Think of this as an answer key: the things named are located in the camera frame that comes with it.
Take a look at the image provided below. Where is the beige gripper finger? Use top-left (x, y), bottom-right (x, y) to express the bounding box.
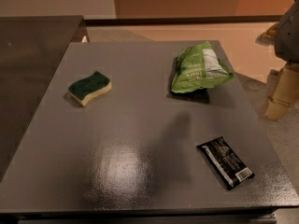
top-left (260, 23), bottom-right (278, 40)
top-left (264, 63), bottom-right (299, 120)

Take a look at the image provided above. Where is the black rxbar chocolate wrapper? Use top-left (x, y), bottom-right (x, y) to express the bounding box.
top-left (197, 137), bottom-right (254, 190)

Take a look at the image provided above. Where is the green and yellow sponge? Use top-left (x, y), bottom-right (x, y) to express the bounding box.
top-left (68, 71), bottom-right (112, 106)

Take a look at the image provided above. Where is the green chip bag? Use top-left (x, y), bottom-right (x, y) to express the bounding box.
top-left (171, 41), bottom-right (234, 94)

